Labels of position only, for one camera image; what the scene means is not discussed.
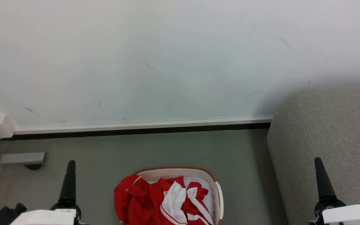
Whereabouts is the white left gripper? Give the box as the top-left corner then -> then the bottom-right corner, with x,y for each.
11,160 -> 88,225

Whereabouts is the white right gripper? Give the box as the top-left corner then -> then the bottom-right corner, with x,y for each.
308,157 -> 360,225

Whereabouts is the white garment with red stripes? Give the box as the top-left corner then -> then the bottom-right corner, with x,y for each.
161,181 -> 214,225

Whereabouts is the grey fabric sofa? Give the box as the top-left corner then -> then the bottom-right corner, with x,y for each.
267,86 -> 360,225

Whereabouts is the white black baseboard strip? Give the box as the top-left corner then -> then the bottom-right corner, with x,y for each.
0,117 -> 273,141

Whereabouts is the cream laundry basket brown rim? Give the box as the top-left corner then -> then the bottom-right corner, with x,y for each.
121,166 -> 224,225

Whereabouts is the grey metal frame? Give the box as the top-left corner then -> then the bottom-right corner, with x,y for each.
0,131 -> 46,225

